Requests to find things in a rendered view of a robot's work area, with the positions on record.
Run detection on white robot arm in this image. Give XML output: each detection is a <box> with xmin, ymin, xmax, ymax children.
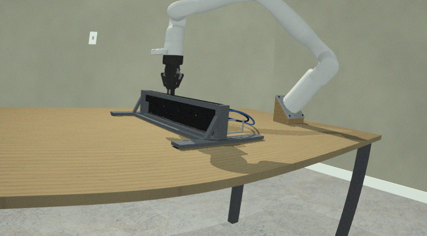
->
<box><xmin>151</xmin><ymin>0</ymin><xmax>339</xmax><ymax>113</ymax></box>

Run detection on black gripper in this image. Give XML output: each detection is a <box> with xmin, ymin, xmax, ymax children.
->
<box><xmin>161</xmin><ymin>55</ymin><xmax>184</xmax><ymax>95</ymax></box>

